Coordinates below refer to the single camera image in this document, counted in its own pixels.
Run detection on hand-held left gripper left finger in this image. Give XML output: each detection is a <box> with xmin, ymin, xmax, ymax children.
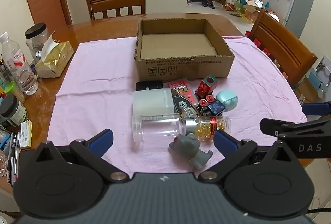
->
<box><xmin>35</xmin><ymin>129</ymin><xmax>129</xmax><ymax>184</ymax></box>

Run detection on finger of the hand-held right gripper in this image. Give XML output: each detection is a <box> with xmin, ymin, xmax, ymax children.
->
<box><xmin>259</xmin><ymin>115</ymin><xmax>331</xmax><ymax>140</ymax></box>
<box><xmin>301</xmin><ymin>101</ymin><xmax>331</xmax><ymax>114</ymax></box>

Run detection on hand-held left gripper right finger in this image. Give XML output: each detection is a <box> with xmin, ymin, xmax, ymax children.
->
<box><xmin>198</xmin><ymin>130</ymin><xmax>296</xmax><ymax>183</ymax></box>

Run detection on grey cat toy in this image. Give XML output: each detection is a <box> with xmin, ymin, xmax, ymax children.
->
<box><xmin>169</xmin><ymin>133</ymin><xmax>214</xmax><ymax>172</ymax></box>

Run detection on blue toy train red wheels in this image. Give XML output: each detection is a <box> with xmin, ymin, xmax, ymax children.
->
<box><xmin>198</xmin><ymin>96</ymin><xmax>226</xmax><ymax>117</ymax></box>

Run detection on teal round case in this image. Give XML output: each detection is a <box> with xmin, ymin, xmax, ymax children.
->
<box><xmin>216</xmin><ymin>90</ymin><xmax>239</xmax><ymax>112</ymax></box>

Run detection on clear plastic jar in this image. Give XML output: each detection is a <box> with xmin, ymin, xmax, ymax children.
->
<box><xmin>132</xmin><ymin>114</ymin><xmax>187</xmax><ymax>147</ymax></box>

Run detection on cardboard box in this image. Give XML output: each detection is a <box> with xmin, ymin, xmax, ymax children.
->
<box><xmin>134</xmin><ymin>18</ymin><xmax>235</xmax><ymax>79</ymax></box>

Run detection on bottle of golden capsules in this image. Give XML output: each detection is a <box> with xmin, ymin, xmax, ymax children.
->
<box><xmin>185</xmin><ymin>115</ymin><xmax>232</xmax><ymax>137</ymax></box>

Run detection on black packet with gear print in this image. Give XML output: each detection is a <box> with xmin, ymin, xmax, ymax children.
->
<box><xmin>172</xmin><ymin>90</ymin><xmax>199</xmax><ymax>121</ymax></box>

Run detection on pink cloth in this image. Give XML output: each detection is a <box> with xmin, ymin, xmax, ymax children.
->
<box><xmin>48</xmin><ymin>36</ymin><xmax>308</xmax><ymax>175</ymax></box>

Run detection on white translucent plastic box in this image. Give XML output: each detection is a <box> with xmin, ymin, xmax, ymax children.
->
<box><xmin>133</xmin><ymin>89</ymin><xmax>175</xmax><ymax>117</ymax></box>

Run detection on pink card pack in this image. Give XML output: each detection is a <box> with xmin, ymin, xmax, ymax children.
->
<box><xmin>167</xmin><ymin>80</ymin><xmax>199</xmax><ymax>108</ymax></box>

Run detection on small black box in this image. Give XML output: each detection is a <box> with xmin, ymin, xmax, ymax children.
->
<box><xmin>136</xmin><ymin>81</ymin><xmax>164</xmax><ymax>91</ymax></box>

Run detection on stack of paper cards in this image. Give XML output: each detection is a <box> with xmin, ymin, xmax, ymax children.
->
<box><xmin>19</xmin><ymin>120</ymin><xmax>33</xmax><ymax>150</ymax></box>

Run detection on bundle of pens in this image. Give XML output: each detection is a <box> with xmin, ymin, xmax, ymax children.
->
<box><xmin>5</xmin><ymin>133</ymin><xmax>20</xmax><ymax>187</ymax></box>

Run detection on gold tissue pack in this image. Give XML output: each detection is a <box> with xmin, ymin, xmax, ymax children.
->
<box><xmin>35</xmin><ymin>32</ymin><xmax>74</xmax><ymax>78</ymax></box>

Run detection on dark glass jar black lid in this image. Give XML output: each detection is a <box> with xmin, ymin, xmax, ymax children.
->
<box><xmin>0</xmin><ymin>94</ymin><xmax>29</xmax><ymax>128</ymax></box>

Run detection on grey refrigerator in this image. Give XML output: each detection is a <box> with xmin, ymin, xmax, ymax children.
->
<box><xmin>283</xmin><ymin>0</ymin><xmax>315</xmax><ymax>39</ymax></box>

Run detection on small jar with green lid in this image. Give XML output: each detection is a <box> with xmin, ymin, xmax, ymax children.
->
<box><xmin>4</xmin><ymin>81</ymin><xmax>26</xmax><ymax>104</ymax></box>

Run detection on clear water bottle red label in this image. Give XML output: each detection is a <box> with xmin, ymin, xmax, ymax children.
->
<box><xmin>0</xmin><ymin>32</ymin><xmax>39</xmax><ymax>96</ymax></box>

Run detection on cardboard boxes on floor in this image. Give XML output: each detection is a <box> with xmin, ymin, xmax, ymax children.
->
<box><xmin>242</xmin><ymin>0</ymin><xmax>267</xmax><ymax>24</ymax></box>

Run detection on plastic jar with black lid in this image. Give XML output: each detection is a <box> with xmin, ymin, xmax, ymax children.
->
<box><xmin>25</xmin><ymin>22</ymin><xmax>50</xmax><ymax>64</ymax></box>

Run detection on black cable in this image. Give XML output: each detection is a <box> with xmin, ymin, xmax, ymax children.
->
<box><xmin>308</xmin><ymin>206</ymin><xmax>331</xmax><ymax>214</ymax></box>

